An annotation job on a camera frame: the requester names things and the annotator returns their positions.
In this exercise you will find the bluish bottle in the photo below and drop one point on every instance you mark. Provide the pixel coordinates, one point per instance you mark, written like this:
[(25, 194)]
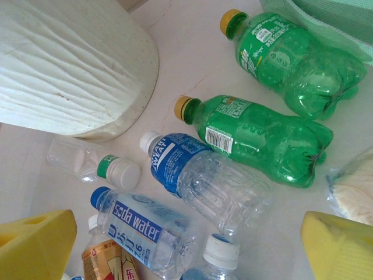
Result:
[(221, 251)]

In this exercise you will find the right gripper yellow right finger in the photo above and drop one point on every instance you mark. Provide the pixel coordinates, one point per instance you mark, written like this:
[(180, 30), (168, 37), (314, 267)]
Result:
[(344, 251)]

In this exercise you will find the orange label bottle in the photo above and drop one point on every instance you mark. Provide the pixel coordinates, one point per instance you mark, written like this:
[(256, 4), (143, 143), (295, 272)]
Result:
[(102, 259)]

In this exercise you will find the clear bottle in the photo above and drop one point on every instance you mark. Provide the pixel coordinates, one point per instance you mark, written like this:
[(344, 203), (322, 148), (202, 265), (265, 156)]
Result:
[(119, 172), (175, 160)]

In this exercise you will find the mint green zip pouch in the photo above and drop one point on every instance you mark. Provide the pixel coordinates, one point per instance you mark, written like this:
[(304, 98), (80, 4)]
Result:
[(335, 20)]

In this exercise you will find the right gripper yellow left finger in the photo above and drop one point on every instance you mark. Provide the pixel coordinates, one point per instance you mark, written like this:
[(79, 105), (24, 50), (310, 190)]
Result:
[(32, 251)]

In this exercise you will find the green bottle with yellow cap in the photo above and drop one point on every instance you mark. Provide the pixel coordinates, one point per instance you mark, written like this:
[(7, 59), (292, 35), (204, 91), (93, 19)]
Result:
[(291, 58), (262, 140)]

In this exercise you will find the light blue patterned packet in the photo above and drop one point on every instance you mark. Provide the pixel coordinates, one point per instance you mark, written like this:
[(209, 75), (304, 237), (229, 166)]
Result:
[(355, 186)]

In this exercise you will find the soda water bottle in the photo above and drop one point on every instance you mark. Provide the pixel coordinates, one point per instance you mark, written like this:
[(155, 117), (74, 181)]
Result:
[(134, 224)]

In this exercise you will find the white ribbed waste bin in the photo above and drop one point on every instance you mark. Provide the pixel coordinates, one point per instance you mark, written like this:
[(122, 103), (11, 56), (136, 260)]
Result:
[(58, 73)]

